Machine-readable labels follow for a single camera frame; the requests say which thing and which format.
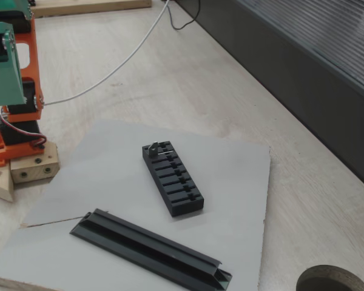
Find small grey metal part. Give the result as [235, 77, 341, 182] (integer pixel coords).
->
[148, 141, 174, 157]

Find black slotted holder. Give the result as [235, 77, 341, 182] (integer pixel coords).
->
[141, 140, 206, 218]

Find wooden base block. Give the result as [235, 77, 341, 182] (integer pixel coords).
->
[9, 141, 61, 184]

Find light wooden plank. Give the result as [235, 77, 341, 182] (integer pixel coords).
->
[32, 0, 152, 18]

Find triangular wooden block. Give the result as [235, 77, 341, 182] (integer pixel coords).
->
[0, 162, 15, 203]

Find grey topped plywood board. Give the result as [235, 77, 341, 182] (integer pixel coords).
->
[0, 119, 271, 291]

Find horizontal window blinds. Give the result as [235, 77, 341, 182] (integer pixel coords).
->
[235, 0, 364, 102]

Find red white black servo wire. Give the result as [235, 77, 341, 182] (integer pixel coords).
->
[0, 113, 47, 150]

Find white usb cable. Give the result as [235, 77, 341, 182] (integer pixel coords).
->
[43, 0, 170, 106]

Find black cable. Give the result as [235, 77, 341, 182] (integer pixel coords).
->
[162, 0, 201, 31]

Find black rail profile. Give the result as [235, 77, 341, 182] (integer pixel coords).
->
[69, 207, 233, 291]

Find dark grey window frame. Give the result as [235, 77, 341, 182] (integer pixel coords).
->
[175, 0, 364, 196]

